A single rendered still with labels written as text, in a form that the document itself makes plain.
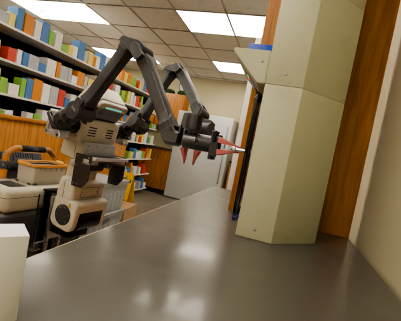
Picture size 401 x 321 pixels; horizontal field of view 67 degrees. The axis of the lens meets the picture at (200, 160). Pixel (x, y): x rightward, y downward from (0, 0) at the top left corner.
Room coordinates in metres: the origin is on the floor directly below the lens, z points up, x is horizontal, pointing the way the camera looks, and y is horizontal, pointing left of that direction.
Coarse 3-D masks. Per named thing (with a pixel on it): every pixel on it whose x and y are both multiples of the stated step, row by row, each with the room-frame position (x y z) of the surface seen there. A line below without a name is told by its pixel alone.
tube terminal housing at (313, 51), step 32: (288, 0) 0.92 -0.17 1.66; (320, 0) 0.90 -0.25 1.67; (288, 32) 0.91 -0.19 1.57; (320, 32) 0.91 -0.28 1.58; (352, 32) 0.98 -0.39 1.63; (288, 64) 0.91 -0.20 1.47; (320, 64) 0.92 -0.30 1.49; (352, 64) 0.99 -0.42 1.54; (288, 96) 0.91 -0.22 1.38; (320, 96) 0.94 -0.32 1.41; (288, 128) 0.90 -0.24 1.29; (320, 128) 0.95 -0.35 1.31; (256, 160) 0.92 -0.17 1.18; (288, 160) 0.90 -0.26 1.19; (320, 160) 0.97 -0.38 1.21; (256, 192) 0.91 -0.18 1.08; (288, 192) 0.91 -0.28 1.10; (320, 192) 0.98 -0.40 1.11; (256, 224) 0.91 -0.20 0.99; (288, 224) 0.92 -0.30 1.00
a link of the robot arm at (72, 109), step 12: (120, 48) 1.23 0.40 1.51; (144, 48) 1.19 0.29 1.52; (120, 60) 1.24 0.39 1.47; (108, 72) 1.26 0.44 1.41; (96, 84) 1.28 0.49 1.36; (108, 84) 1.28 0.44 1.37; (84, 96) 1.29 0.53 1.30; (96, 96) 1.29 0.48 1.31; (72, 108) 1.29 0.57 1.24; (96, 108) 1.35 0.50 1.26
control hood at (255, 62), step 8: (240, 48) 0.95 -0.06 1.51; (248, 48) 0.95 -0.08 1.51; (240, 56) 0.95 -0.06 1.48; (248, 56) 0.94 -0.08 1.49; (256, 56) 0.94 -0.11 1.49; (264, 56) 0.93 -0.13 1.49; (248, 64) 0.94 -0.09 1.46; (256, 64) 0.93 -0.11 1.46; (264, 64) 0.93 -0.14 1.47; (248, 72) 0.98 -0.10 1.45; (256, 72) 0.93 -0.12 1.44; (264, 72) 0.93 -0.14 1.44; (248, 80) 1.25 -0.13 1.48; (256, 80) 0.93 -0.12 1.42; (264, 80) 0.93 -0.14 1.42
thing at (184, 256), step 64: (64, 256) 0.56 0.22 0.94; (128, 256) 0.61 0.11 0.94; (192, 256) 0.68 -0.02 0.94; (256, 256) 0.76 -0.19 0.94; (320, 256) 0.87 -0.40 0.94; (64, 320) 0.38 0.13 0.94; (128, 320) 0.40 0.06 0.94; (192, 320) 0.43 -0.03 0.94; (256, 320) 0.46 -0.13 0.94; (320, 320) 0.50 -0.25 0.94; (384, 320) 0.54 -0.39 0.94
